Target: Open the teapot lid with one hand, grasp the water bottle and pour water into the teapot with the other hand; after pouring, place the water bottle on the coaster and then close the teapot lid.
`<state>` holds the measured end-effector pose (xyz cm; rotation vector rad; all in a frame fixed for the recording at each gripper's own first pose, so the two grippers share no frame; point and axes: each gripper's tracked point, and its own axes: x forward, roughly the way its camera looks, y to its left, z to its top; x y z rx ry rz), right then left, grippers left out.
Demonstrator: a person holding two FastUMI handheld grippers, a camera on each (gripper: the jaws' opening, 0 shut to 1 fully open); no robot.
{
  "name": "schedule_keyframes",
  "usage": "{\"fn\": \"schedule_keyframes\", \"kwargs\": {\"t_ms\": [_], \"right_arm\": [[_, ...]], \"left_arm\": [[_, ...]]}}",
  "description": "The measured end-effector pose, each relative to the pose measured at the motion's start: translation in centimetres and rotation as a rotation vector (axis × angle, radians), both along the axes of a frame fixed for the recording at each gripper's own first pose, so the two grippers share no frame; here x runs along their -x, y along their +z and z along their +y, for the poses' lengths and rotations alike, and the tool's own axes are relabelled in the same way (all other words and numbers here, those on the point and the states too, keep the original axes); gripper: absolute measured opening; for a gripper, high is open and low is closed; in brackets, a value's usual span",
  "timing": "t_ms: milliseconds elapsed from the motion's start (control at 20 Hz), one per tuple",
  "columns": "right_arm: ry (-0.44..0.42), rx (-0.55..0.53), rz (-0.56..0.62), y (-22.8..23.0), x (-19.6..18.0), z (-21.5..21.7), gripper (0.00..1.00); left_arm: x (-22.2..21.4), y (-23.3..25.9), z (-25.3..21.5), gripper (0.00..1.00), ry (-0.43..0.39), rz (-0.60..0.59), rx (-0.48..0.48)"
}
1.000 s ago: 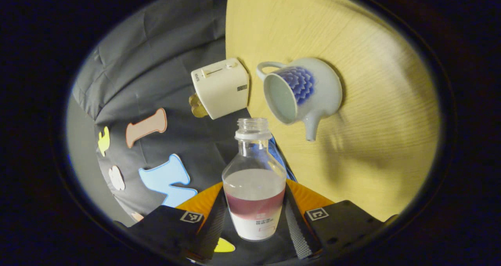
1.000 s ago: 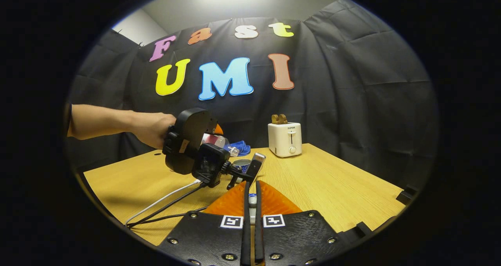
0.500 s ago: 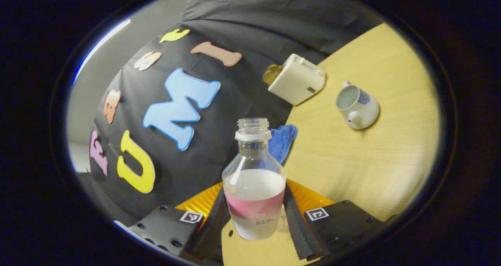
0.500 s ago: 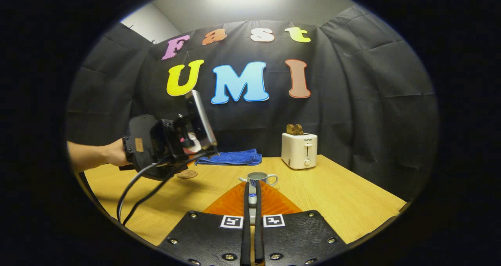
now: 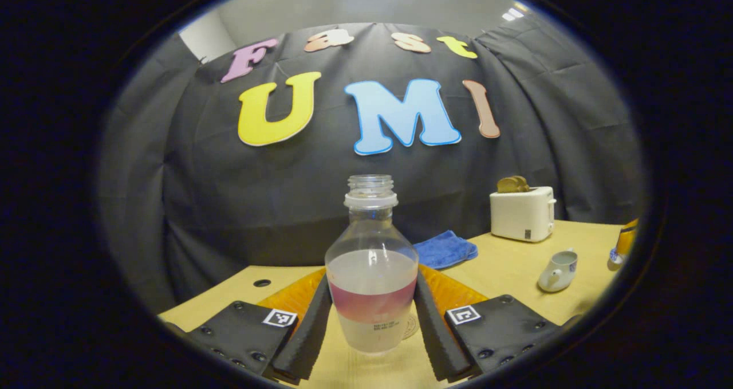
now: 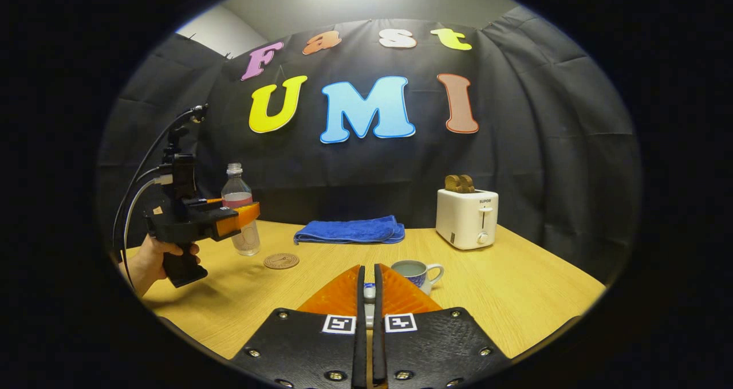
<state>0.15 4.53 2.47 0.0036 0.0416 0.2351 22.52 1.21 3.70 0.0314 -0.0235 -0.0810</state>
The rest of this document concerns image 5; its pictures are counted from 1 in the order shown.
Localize blue towel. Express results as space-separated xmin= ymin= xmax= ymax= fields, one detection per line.
xmin=409 ymin=230 xmax=479 ymax=270

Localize black backdrop cloth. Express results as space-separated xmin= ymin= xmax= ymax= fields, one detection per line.
xmin=97 ymin=22 xmax=648 ymax=315

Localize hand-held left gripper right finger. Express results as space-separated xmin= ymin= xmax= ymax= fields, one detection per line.
xmin=413 ymin=265 xmax=565 ymax=383

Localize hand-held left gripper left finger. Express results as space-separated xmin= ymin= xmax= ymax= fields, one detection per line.
xmin=186 ymin=269 xmax=334 ymax=385

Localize white teacup with blue print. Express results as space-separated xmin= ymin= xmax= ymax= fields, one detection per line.
xmin=537 ymin=249 xmax=579 ymax=293

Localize white toaster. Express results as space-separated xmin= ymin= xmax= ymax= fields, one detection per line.
xmin=490 ymin=186 xmax=557 ymax=243

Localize clear water bottle pink label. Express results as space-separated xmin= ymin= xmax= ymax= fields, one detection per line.
xmin=325 ymin=175 xmax=420 ymax=354

